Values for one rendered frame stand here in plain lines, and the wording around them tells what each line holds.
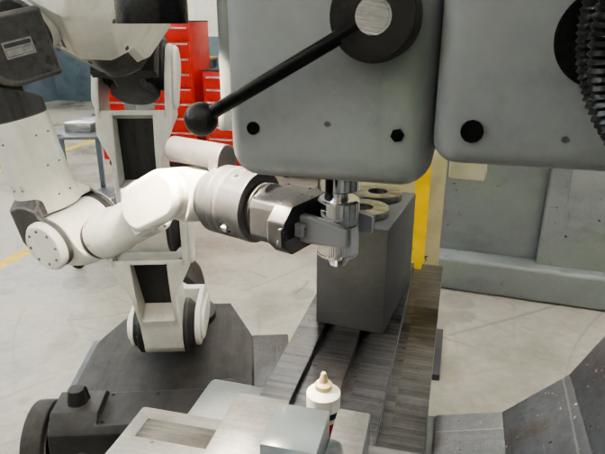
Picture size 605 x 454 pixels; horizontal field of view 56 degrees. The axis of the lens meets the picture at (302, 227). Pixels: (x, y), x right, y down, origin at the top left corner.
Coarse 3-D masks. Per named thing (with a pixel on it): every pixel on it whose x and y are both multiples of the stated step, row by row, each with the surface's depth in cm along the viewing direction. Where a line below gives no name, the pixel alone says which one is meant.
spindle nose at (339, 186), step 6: (318, 180) 61; (324, 180) 60; (336, 180) 59; (342, 180) 59; (318, 186) 61; (324, 186) 60; (336, 186) 59; (342, 186) 59; (348, 186) 59; (354, 186) 60; (360, 186) 61; (336, 192) 59; (342, 192) 59; (348, 192) 60; (354, 192) 60
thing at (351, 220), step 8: (320, 216) 62; (328, 216) 61; (336, 216) 60; (344, 216) 60; (352, 216) 61; (344, 224) 61; (352, 224) 61; (352, 232) 61; (352, 240) 62; (320, 248) 63; (328, 248) 62; (336, 248) 62; (352, 248) 62; (320, 256) 63; (328, 256) 62; (336, 256) 62; (344, 256) 62; (352, 256) 63
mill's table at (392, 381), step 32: (416, 288) 114; (416, 320) 99; (288, 352) 89; (320, 352) 92; (352, 352) 89; (384, 352) 89; (416, 352) 89; (288, 384) 81; (352, 384) 84; (384, 384) 81; (416, 384) 81; (384, 416) 77; (416, 416) 75; (416, 448) 69
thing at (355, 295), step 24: (360, 192) 103; (384, 192) 104; (384, 216) 92; (408, 216) 102; (360, 240) 90; (384, 240) 88; (408, 240) 105; (360, 264) 91; (384, 264) 90; (408, 264) 109; (336, 288) 95; (360, 288) 93; (384, 288) 91; (336, 312) 96; (360, 312) 94; (384, 312) 93
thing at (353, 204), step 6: (318, 198) 62; (348, 198) 62; (354, 198) 62; (318, 204) 62; (324, 204) 61; (330, 204) 60; (336, 204) 60; (342, 204) 60; (348, 204) 60; (354, 204) 60; (324, 210) 61; (330, 210) 60; (336, 210) 60; (342, 210) 60; (348, 210) 60; (354, 210) 61
